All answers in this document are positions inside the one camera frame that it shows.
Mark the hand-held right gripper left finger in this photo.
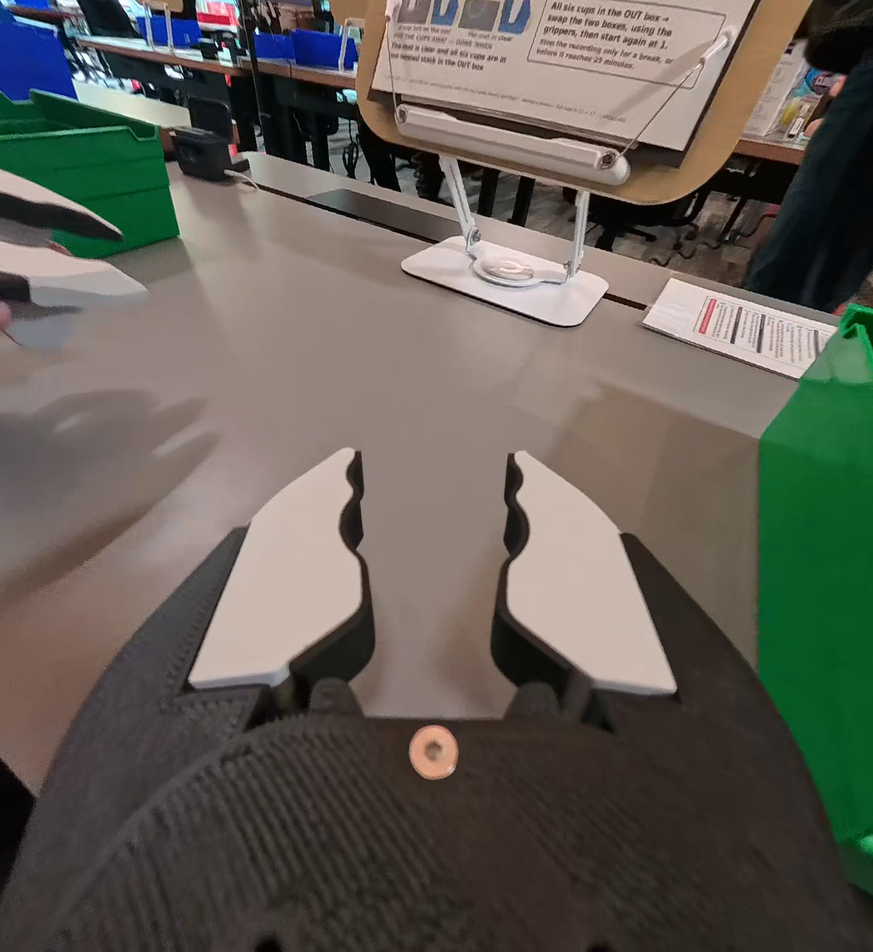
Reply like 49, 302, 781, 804
188, 447, 375, 715

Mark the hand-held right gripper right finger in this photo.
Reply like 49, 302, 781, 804
492, 451, 679, 722

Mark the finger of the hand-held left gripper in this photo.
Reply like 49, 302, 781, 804
0, 156, 123, 243
0, 223, 149, 309

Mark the black desktop device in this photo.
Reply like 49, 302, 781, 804
172, 126, 231, 179

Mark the printed instruction sheet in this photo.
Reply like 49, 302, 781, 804
373, 0, 760, 150

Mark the wooden top desk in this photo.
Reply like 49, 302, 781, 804
79, 37, 363, 172

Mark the wooden document stand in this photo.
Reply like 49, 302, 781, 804
356, 0, 813, 328

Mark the white cardboard box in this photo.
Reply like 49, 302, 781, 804
745, 41, 809, 138

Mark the black office chair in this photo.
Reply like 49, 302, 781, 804
592, 186, 712, 251

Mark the laminated paper sheet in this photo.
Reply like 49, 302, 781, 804
643, 277, 839, 380

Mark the green plastic bin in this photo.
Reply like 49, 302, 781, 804
759, 303, 873, 897
0, 88, 180, 260

